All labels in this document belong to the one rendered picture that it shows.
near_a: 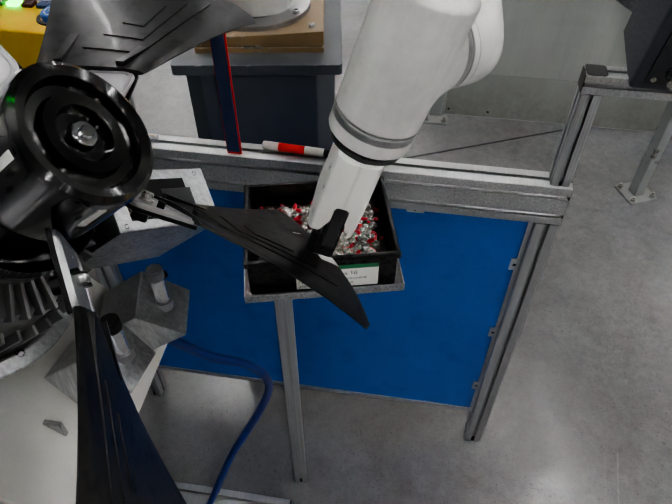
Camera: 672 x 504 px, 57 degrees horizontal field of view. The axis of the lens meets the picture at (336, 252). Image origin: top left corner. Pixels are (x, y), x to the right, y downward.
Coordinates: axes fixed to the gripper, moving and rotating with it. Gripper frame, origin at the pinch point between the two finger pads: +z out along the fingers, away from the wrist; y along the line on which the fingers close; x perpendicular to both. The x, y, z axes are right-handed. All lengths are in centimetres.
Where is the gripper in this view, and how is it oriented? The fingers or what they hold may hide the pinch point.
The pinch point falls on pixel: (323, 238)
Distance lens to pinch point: 70.9
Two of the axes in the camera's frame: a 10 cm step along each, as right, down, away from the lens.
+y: -1.5, 7.1, -6.8
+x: 9.4, 3.1, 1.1
